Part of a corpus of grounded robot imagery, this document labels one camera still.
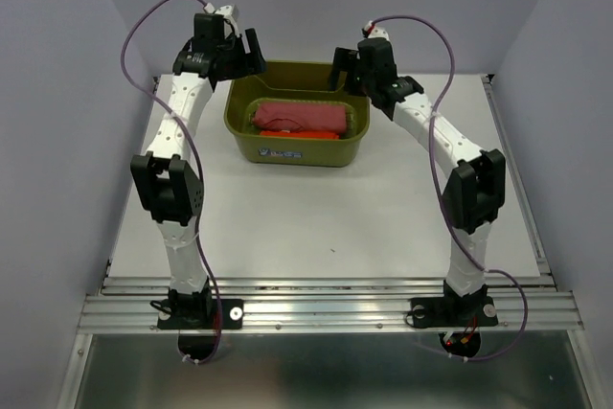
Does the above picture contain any red t shirt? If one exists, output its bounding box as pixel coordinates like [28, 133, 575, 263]
[252, 101, 348, 134]

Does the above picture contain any olive green plastic bin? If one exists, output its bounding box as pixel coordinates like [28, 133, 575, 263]
[224, 60, 370, 168]

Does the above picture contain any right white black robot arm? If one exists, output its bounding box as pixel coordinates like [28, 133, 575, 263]
[329, 37, 506, 323]

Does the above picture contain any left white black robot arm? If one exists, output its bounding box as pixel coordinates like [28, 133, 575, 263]
[130, 5, 266, 327]

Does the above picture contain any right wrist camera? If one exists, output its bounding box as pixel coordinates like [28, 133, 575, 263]
[362, 21, 390, 41]

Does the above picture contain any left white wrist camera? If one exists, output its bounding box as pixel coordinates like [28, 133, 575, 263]
[202, 3, 239, 29]

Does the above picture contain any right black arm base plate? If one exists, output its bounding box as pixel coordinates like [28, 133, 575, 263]
[404, 296, 499, 329]

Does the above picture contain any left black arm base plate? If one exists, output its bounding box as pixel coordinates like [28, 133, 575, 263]
[149, 298, 244, 330]

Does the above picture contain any aluminium front rail frame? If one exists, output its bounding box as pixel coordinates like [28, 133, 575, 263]
[59, 86, 603, 408]

